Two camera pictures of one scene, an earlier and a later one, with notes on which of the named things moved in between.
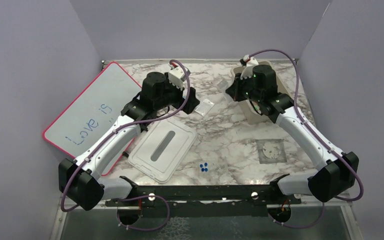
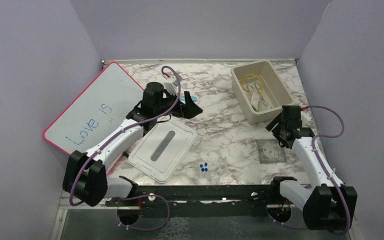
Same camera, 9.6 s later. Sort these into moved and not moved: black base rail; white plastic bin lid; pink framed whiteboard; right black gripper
Moved: right black gripper
Not moved: pink framed whiteboard; white plastic bin lid; black base rail
